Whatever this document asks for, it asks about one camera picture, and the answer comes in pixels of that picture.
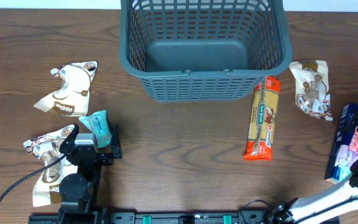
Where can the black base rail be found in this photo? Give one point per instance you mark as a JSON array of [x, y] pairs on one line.
[[242, 217]]

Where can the beige snack pouch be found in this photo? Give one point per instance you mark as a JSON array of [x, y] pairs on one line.
[[47, 148], [312, 86], [72, 99]]

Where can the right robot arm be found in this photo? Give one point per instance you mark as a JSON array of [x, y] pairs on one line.
[[342, 197]]

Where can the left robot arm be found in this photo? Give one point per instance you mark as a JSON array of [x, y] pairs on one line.
[[79, 190]]

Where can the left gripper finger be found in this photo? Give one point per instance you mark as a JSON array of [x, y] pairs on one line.
[[115, 144], [68, 145]]

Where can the orange spaghetti packet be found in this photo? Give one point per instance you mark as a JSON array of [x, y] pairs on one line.
[[263, 116]]

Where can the grey plastic basket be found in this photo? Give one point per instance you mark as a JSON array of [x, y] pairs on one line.
[[201, 50]]

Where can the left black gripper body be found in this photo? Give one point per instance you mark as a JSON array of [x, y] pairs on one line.
[[105, 160]]

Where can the blue tissue multipack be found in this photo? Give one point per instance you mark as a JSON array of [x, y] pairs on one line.
[[345, 148]]

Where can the teal wipes packet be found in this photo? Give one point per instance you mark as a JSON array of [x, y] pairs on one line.
[[98, 124]]

